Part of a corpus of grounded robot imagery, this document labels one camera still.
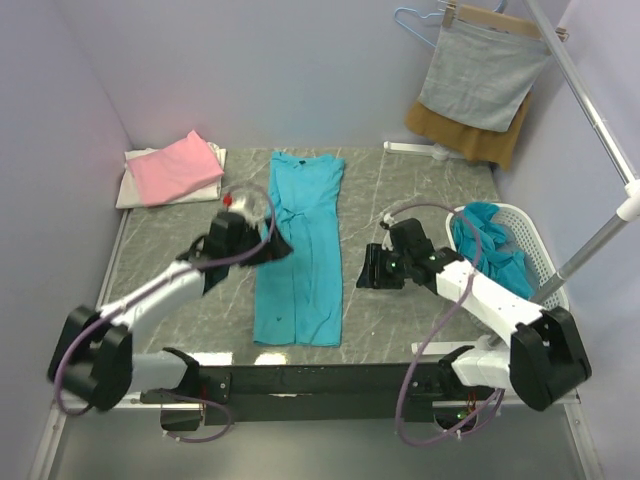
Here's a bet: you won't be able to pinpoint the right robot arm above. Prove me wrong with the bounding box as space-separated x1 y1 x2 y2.
356 217 592 411

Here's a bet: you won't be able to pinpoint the brown hanging cloth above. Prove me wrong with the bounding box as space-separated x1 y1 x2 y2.
404 93 532 171

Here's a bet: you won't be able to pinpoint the silver clothes rack pole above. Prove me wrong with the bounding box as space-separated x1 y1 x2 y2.
488 0 640 351

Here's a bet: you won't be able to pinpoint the white rack base foot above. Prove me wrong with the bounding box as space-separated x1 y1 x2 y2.
383 141 465 161

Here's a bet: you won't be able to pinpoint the black base beam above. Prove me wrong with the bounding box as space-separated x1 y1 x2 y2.
139 363 496 426

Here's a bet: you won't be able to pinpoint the wooden clip hanger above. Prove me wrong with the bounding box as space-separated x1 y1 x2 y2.
441 1 543 40

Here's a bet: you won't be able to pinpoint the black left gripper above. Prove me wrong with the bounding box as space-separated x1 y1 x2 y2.
227 216 294 269

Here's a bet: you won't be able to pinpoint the grey hanging cloth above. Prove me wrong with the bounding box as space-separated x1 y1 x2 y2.
418 20 550 133

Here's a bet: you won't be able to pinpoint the folded pink t shirt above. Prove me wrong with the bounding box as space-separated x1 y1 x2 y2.
126 130 224 207

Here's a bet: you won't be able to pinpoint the white laundry basket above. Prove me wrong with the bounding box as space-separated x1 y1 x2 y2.
445 203 555 295

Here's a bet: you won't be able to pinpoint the aluminium rail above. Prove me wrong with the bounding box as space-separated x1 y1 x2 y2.
58 357 590 411

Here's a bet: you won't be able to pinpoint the teal t shirt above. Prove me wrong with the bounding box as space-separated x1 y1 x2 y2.
253 152 345 347

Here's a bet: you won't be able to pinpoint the blue wire hanger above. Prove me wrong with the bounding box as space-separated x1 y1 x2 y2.
393 0 509 50

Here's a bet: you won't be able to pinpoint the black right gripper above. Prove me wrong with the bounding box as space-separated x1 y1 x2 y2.
355 243 412 291

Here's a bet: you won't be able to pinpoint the white rack front foot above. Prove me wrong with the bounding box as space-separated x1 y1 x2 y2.
421 336 489 357

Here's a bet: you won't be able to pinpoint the teal shirts in basket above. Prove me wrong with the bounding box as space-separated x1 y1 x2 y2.
451 202 538 299

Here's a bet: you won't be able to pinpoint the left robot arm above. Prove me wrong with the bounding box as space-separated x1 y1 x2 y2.
47 197 293 412

